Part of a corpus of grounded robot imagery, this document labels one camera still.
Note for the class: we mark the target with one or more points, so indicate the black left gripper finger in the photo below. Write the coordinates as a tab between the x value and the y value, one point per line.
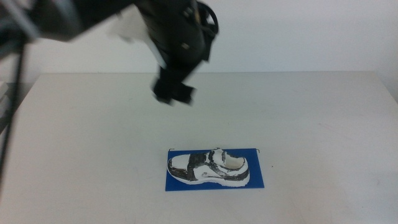
163	88
184	93

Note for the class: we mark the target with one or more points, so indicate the white shoe with black markings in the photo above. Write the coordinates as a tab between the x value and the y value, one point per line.
199	171

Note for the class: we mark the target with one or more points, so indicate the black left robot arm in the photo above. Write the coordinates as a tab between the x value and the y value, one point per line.
62	18

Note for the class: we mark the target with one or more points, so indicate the blue rectangular mat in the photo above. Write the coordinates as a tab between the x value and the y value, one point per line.
256	174

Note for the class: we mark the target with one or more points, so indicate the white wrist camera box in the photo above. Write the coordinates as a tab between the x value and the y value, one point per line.
133	28

